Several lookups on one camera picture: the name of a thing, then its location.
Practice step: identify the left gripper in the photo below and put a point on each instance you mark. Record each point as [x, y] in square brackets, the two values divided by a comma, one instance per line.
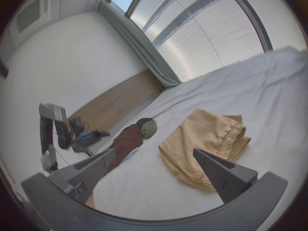
[86, 138]

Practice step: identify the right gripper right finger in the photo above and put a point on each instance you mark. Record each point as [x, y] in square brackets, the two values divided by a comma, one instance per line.
[221, 179]

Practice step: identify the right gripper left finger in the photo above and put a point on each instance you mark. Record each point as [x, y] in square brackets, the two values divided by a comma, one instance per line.
[91, 174]

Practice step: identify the tan shorts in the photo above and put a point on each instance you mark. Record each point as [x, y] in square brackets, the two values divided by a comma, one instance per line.
[197, 133]

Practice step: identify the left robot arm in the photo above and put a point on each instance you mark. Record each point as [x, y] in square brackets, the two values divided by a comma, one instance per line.
[61, 133]

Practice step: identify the brown garment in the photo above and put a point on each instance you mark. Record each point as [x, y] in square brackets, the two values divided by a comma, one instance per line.
[125, 141]

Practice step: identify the black garment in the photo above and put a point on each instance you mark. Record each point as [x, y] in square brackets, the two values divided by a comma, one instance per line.
[142, 122]

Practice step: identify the green garment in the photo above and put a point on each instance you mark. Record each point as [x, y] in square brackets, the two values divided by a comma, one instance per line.
[149, 129]

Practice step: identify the grey-green curtain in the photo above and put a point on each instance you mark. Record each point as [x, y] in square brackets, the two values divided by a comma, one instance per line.
[144, 52]

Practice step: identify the white ceiling air vent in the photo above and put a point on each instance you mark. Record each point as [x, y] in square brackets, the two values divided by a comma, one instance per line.
[28, 15]

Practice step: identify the window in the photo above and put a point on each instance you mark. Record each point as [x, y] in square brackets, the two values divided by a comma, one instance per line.
[204, 32]

